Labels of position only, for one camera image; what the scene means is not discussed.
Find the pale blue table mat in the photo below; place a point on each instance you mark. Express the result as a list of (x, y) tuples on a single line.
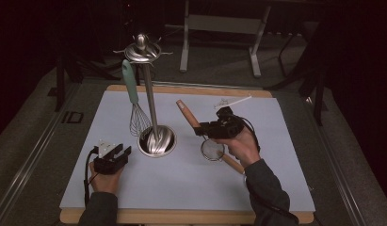
[(169, 185)]

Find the black metal stand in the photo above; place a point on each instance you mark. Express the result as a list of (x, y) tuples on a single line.
[(319, 100), (60, 84)]

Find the white metal frame stand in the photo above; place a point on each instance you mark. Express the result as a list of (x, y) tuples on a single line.
[(224, 24)]

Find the person's left hand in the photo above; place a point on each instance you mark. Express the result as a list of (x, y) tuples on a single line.
[(104, 182)]

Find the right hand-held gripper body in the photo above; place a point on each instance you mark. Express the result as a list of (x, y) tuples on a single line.
[(227, 125)]

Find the steel utensil stand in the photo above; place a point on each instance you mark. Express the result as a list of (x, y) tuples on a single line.
[(150, 100)]

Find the person's right hand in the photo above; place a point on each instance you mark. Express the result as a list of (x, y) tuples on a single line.
[(243, 149)]

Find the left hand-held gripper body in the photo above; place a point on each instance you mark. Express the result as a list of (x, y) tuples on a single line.
[(108, 163)]

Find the metal floor rail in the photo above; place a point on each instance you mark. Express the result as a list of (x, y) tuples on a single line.
[(28, 163), (337, 163)]

